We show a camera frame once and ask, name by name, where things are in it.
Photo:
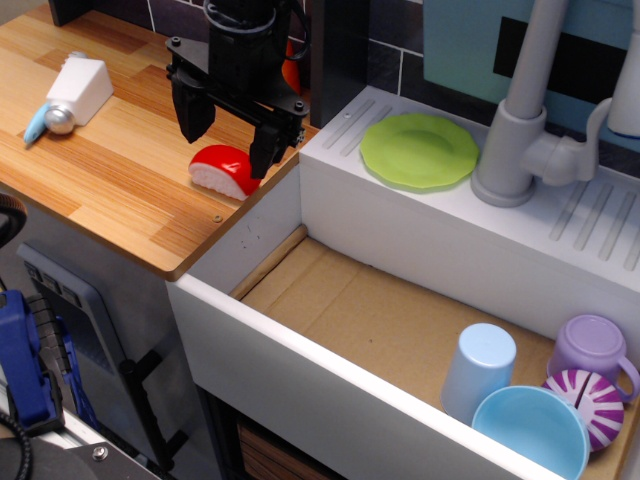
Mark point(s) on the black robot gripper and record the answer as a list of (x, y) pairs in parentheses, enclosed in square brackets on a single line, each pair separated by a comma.
[(239, 68)]

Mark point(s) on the red and white toy sushi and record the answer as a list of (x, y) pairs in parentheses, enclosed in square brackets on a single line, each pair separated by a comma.
[(224, 169)]

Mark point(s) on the green plastic plate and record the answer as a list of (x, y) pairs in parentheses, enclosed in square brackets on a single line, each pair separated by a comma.
[(418, 152)]

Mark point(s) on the orange toy carrot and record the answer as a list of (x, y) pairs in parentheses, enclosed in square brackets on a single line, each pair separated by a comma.
[(290, 70)]

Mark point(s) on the white toy salt shaker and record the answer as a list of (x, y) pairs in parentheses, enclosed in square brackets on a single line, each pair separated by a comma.
[(81, 88)]

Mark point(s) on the light blue toy fish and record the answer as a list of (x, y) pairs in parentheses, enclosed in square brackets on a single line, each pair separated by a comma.
[(37, 125)]

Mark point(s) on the teal panel with black rectangle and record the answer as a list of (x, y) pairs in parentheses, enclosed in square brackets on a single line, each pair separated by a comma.
[(473, 46)]

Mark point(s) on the brown cardboard sheet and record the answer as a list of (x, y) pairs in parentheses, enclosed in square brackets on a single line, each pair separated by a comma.
[(396, 340)]

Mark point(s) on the grey toy faucet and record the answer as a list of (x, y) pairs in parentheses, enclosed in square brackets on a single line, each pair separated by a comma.
[(518, 148)]

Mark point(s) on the blue clamp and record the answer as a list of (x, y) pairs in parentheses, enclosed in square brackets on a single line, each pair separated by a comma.
[(40, 365)]

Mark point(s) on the light blue upturned cup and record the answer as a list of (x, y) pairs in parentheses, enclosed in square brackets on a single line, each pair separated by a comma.
[(483, 362)]

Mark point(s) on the white toy sink unit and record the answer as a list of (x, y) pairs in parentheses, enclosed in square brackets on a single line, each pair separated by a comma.
[(568, 251)]

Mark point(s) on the light blue plastic bowl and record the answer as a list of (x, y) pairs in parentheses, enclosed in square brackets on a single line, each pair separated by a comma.
[(537, 424)]

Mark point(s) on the purple and white toy ball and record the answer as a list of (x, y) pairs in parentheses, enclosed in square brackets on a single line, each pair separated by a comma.
[(597, 401)]

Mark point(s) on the dark vertical post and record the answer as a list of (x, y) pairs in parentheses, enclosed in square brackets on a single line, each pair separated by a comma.
[(340, 32)]

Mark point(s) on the grey oven door with handle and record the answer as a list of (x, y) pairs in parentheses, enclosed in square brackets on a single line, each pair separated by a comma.
[(119, 388)]

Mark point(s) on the lilac mug with handle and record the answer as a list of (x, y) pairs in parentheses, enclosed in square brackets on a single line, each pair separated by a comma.
[(595, 344)]

